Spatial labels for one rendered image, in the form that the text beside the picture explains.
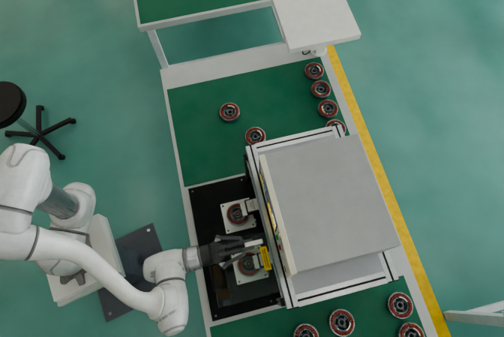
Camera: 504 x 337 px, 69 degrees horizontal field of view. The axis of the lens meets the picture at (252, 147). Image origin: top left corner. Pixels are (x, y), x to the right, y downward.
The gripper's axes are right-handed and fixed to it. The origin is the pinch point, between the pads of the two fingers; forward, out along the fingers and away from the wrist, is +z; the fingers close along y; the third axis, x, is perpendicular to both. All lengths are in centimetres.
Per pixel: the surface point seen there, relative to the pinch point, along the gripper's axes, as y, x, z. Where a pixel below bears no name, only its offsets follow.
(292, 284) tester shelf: 17.5, -6.9, 10.9
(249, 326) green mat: 29, -43, -10
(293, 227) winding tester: -0.3, 13.3, 14.5
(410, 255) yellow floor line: 18, -118, 104
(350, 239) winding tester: 8.2, 13.3, 32.2
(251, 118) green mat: -73, -44, 16
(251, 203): -21.5, -26.3, 3.9
